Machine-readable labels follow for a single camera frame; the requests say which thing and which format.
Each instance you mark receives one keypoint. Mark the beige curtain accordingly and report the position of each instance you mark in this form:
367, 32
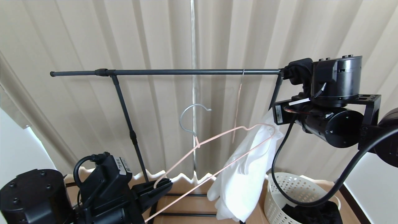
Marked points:
93, 31

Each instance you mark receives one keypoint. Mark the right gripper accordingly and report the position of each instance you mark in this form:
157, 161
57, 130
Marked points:
335, 127

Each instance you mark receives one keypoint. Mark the black clothes rack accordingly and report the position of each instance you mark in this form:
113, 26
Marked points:
171, 72

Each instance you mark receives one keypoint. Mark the white printed t-shirt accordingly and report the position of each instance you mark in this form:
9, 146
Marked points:
242, 180

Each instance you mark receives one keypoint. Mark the pink clothes hanger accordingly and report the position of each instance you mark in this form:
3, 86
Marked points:
239, 93
196, 143

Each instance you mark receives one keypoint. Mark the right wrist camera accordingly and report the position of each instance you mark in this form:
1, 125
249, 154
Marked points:
298, 73

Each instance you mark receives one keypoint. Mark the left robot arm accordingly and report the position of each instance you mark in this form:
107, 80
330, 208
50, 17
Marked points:
31, 196

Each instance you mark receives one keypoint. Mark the black garment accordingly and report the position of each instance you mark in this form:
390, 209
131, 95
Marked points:
323, 214

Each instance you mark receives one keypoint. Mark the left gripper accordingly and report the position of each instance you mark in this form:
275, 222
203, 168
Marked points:
118, 213

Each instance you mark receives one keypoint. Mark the white laundry basket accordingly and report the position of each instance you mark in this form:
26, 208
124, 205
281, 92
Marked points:
295, 186

